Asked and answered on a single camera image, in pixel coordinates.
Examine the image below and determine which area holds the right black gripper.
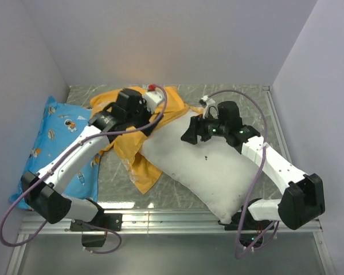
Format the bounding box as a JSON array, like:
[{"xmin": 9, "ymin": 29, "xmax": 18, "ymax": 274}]
[{"xmin": 180, "ymin": 111, "xmax": 228, "ymax": 146}]

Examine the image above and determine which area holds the orange pillowcase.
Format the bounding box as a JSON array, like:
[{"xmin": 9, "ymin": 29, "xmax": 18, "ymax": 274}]
[{"xmin": 91, "ymin": 87, "xmax": 190, "ymax": 194}]

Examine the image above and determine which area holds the white pillow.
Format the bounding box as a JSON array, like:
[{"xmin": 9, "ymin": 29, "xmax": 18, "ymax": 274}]
[{"xmin": 140, "ymin": 110, "xmax": 258, "ymax": 223}]

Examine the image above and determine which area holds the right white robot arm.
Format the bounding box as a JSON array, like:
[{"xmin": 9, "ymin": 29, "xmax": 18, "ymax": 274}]
[{"xmin": 181, "ymin": 96, "xmax": 325, "ymax": 230}]

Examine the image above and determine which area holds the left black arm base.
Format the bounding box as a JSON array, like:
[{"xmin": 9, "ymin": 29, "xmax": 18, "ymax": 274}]
[{"xmin": 69, "ymin": 213, "xmax": 123, "ymax": 254}]

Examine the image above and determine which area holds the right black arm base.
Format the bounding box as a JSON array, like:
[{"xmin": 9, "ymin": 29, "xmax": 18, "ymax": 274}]
[{"xmin": 218, "ymin": 211, "xmax": 272, "ymax": 248}]

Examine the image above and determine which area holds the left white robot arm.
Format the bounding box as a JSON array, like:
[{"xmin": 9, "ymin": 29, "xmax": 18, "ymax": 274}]
[{"xmin": 21, "ymin": 87, "xmax": 167, "ymax": 230}]

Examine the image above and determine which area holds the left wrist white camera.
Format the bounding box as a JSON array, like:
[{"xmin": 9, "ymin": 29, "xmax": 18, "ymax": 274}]
[{"xmin": 142, "ymin": 84, "xmax": 165, "ymax": 113}]

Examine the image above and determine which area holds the wrist white camera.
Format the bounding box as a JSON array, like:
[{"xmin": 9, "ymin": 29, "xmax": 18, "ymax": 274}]
[
  {"xmin": 199, "ymin": 95, "xmax": 218, "ymax": 119},
  {"xmin": 142, "ymin": 84, "xmax": 165, "ymax": 113}
]

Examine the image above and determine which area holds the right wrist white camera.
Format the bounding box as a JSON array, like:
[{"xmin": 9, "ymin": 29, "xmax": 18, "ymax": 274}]
[{"xmin": 199, "ymin": 95, "xmax": 218, "ymax": 119}]

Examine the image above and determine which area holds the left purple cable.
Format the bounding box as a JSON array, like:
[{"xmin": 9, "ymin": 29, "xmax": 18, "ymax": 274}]
[{"xmin": 0, "ymin": 85, "xmax": 169, "ymax": 254}]

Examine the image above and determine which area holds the aluminium mounting rail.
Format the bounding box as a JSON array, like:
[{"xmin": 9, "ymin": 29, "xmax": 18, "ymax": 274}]
[{"xmin": 19, "ymin": 209, "xmax": 322, "ymax": 234}]

